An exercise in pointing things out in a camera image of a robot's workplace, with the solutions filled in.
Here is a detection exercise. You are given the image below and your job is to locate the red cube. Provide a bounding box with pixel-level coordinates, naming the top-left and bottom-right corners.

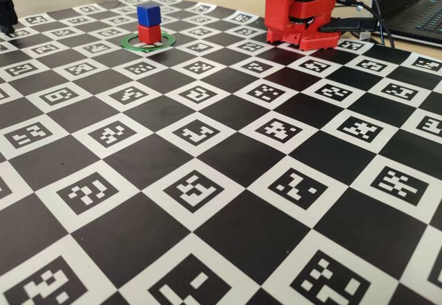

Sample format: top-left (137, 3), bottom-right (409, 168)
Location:
top-left (137, 24), bottom-right (162, 45)

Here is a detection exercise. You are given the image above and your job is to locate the blue cube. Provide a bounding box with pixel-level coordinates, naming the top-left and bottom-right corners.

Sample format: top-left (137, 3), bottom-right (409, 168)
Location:
top-left (136, 4), bottom-right (162, 27)

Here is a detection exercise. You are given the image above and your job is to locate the black white marker checkerboard mat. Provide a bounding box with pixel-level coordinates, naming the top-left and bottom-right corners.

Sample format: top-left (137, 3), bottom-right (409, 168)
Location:
top-left (0, 0), bottom-right (442, 305)

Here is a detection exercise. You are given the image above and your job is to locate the black power adapter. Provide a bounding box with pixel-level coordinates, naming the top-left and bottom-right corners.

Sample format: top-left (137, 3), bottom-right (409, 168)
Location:
top-left (318, 17), bottom-right (377, 33)

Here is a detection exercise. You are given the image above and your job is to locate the green ring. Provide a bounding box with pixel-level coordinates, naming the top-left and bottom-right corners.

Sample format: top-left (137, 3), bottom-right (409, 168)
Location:
top-left (120, 31), bottom-right (176, 55)

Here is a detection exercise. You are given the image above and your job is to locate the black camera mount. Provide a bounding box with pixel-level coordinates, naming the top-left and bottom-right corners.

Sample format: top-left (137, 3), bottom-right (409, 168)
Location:
top-left (0, 0), bottom-right (19, 37)

